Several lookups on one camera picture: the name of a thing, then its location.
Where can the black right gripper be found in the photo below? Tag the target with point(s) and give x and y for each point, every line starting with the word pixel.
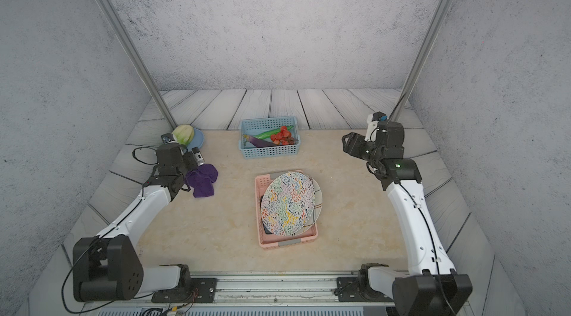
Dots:
pixel 355 142

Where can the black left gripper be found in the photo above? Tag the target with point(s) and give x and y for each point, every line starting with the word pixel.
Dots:
pixel 192 163

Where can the purple microfiber cloth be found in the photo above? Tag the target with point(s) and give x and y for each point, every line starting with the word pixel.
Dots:
pixel 201 180

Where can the white plaid striped round plate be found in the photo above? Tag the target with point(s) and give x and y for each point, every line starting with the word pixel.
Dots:
pixel 318 204

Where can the colourful squiggle round plate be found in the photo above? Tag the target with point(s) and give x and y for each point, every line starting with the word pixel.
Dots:
pixel 288 204

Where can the dark teal square plate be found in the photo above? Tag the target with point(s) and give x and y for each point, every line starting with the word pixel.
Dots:
pixel 266 231

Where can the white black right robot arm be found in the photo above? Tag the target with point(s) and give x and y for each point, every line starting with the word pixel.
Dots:
pixel 432 285

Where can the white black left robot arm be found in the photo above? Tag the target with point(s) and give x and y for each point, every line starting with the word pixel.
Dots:
pixel 107 267

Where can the small blue plate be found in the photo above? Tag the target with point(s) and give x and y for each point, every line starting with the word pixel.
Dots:
pixel 197 141

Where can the green cabbage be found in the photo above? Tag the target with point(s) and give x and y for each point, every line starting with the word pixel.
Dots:
pixel 183 134

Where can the light blue plastic basket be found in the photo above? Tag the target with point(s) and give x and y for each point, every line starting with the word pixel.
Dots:
pixel 256 126

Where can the purple eggplant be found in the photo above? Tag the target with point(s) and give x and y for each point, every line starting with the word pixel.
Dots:
pixel 253 142

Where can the green cucumber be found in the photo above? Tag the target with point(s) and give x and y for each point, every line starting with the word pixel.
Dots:
pixel 270 133

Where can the pink plastic basket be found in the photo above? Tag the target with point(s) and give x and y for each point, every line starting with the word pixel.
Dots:
pixel 271 241

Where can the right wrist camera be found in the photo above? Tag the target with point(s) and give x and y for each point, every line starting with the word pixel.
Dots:
pixel 373 122

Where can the metal base rail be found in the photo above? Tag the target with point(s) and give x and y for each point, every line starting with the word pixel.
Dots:
pixel 303 293

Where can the right aluminium frame post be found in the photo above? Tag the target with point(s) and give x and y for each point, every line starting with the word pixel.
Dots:
pixel 427 44

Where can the aluminium frame post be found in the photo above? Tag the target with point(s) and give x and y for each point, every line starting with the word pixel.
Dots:
pixel 135 58
pixel 427 44

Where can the left aluminium frame post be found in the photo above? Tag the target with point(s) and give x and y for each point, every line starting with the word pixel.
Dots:
pixel 135 58

